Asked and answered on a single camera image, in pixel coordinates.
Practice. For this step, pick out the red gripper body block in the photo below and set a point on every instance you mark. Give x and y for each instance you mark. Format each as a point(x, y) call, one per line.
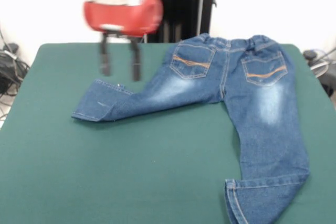
point(123, 16)

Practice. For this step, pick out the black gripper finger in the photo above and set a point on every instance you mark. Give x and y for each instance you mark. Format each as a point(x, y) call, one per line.
point(105, 56)
point(136, 61)

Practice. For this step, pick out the blue denim jeans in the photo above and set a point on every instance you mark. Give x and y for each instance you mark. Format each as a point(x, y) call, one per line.
point(249, 108)

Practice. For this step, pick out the grey swivel chair base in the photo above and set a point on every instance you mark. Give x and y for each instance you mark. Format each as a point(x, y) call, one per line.
point(321, 69)
point(11, 47)

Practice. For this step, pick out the dark green table cloth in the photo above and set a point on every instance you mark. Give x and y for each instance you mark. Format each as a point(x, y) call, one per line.
point(131, 169)

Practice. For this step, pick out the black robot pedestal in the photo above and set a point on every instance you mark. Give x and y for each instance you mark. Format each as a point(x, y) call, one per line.
point(183, 6)

